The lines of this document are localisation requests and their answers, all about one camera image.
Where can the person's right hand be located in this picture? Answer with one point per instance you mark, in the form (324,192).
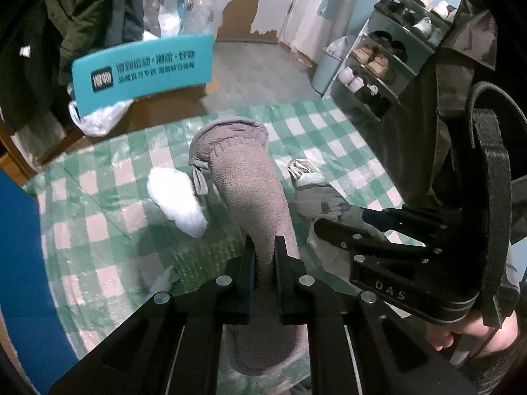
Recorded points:
(486,340)

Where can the white fluffy soft object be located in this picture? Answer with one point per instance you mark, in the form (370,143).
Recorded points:
(172,191)

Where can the white tissue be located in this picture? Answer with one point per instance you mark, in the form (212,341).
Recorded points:
(165,281)

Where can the hanging dark coats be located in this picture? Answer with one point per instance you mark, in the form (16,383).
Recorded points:
(41,39)

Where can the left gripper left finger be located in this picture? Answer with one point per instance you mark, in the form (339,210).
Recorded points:
(243,274)

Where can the grey white sock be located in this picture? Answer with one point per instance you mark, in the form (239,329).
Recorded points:
(316,198)

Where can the grey plush slipper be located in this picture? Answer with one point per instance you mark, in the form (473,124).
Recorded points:
(231,155)

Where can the green checked tablecloth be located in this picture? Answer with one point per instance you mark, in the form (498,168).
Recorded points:
(105,242)

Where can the white plastic bag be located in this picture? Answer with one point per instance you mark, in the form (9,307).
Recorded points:
(100,122)

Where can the blue patterned plastic bag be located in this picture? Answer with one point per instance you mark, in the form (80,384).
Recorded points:
(170,18)

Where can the metal shoe rack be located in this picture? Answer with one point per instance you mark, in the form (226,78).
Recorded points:
(389,51)

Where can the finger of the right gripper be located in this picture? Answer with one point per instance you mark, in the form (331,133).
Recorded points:
(406,220)
(356,242)

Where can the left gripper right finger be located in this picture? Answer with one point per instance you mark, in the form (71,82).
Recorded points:
(288,269)

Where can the brown cardboard box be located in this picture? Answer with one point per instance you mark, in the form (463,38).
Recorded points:
(163,108)

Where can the blue cardboard box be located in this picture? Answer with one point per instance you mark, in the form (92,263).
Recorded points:
(27,305)

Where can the light blue trash bin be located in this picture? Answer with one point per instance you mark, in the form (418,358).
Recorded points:
(325,71)

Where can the teal shoe box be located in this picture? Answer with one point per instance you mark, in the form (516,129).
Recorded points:
(141,68)

